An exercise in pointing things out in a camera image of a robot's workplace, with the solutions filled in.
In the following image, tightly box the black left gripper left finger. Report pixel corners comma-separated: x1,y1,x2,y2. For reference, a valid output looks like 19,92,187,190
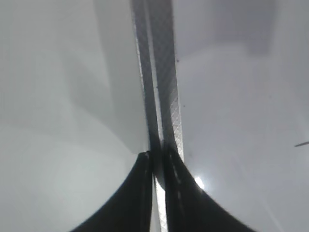
73,151,153,232

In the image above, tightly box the white whiteboard with grey frame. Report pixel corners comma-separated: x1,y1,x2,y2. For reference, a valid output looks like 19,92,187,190
131,0,309,232

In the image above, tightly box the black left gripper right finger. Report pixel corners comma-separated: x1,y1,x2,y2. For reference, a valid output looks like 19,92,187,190
162,142,253,232

